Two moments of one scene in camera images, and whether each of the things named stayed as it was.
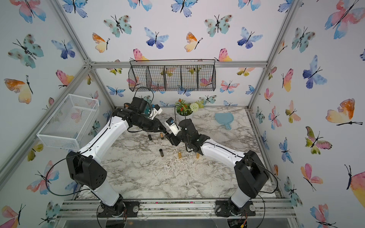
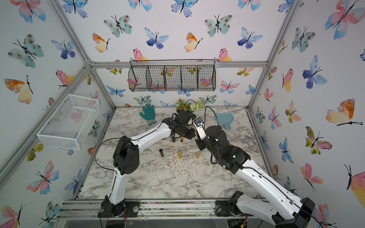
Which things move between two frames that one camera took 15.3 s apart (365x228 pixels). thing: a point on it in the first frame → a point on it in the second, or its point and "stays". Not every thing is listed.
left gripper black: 156,123 → 189,136
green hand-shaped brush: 147,110 stays
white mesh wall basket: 68,127 stays
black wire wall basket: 197,75 stays
